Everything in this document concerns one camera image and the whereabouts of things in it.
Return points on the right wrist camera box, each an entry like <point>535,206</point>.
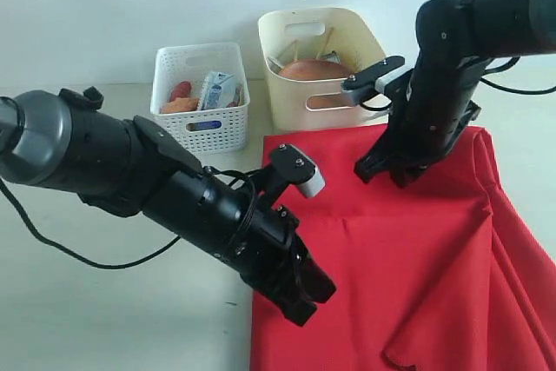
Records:
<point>370,82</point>

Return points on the orange fried chicken piece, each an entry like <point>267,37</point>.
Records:
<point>180,105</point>

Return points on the red scalloped table cloth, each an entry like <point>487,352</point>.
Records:
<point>440,275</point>

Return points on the cream plastic bin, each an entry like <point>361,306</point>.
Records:
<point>352,39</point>

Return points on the white woven plastic basket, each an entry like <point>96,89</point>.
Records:
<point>201,131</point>

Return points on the brown wooden plate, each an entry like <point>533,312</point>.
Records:
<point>317,70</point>

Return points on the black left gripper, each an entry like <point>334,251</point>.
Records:
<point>241,228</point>

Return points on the pale blue ceramic bowl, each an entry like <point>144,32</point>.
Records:
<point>276,65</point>

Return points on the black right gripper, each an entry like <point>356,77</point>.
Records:
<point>423,125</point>

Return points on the red sausage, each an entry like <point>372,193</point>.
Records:
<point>181,90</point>

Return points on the blue white milk carton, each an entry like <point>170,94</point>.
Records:
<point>218,91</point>

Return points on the stainless steel cup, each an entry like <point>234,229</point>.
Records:
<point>332,57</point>

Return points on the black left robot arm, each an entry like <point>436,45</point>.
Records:
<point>130,167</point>

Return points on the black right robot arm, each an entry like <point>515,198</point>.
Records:
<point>454,29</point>

